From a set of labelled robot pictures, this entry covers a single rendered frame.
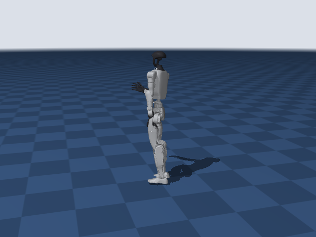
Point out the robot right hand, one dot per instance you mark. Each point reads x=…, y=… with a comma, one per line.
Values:
x=139, y=87

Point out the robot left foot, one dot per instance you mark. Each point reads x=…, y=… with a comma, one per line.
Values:
x=157, y=180

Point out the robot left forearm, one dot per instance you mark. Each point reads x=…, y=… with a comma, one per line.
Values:
x=149, y=103

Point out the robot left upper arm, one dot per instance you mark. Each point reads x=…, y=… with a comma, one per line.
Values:
x=151, y=76

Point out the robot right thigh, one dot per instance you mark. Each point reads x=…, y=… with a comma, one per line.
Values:
x=159, y=140

